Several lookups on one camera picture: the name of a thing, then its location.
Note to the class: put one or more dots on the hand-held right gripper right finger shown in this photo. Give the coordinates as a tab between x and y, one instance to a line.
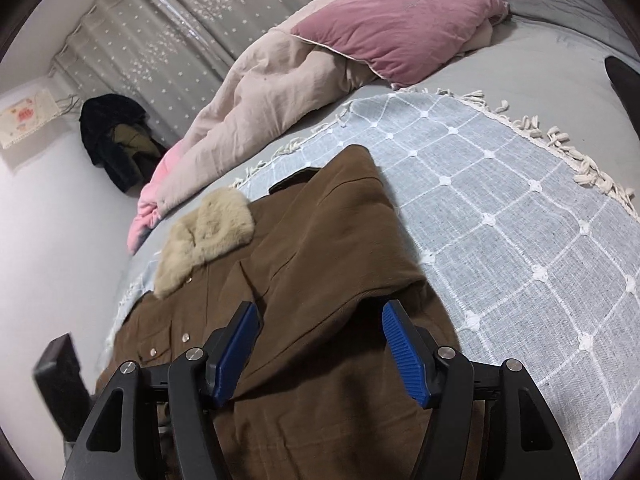
402	350

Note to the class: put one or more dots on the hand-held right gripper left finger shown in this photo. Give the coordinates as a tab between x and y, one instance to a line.
235	350

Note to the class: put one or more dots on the brown coat with fur collar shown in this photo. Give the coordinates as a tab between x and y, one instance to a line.
325	260

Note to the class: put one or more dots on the blue-grey checked fringed blanket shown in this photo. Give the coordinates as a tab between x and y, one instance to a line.
500	235

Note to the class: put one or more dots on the olive hanging garment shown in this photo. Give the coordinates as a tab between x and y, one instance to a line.
131	141

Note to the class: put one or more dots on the black fur coat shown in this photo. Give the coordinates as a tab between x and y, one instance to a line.
105	125

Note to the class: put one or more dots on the beige and pink duvet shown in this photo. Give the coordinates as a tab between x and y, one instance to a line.
260	85

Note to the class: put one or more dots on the grey star-print curtain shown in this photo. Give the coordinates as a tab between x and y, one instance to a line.
165	35

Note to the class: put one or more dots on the pink velvet pillow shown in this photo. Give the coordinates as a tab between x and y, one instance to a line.
400	15

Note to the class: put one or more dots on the black garment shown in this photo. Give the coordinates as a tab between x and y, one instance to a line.
625	85

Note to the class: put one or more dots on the white printed wall cloth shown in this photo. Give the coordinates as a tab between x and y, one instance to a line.
25	117

